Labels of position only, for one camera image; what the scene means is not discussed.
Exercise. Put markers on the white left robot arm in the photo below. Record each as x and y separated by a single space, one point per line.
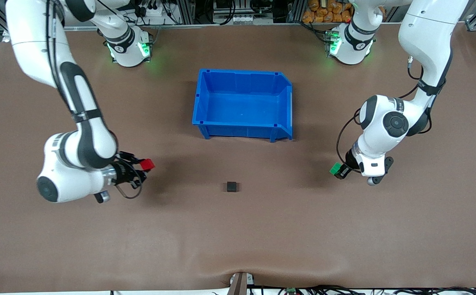
389 119

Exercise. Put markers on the bag of orange items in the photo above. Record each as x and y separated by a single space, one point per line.
327 11

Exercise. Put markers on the blue plastic storage bin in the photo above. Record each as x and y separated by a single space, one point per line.
242 104

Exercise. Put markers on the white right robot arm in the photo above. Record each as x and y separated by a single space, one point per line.
78 123

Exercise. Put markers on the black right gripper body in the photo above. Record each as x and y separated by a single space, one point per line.
122 172

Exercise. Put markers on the red cube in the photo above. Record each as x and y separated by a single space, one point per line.
148 164

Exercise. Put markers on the black cube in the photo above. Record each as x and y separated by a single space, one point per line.
232 187

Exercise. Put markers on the white connector block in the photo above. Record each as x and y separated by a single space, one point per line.
241 19

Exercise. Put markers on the white power strip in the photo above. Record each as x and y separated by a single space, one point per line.
151 10

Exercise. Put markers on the metal table clamp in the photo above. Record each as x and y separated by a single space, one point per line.
241 283

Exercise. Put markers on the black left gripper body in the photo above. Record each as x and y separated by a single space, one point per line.
349 160

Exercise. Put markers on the green cube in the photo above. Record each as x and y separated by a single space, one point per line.
335 168

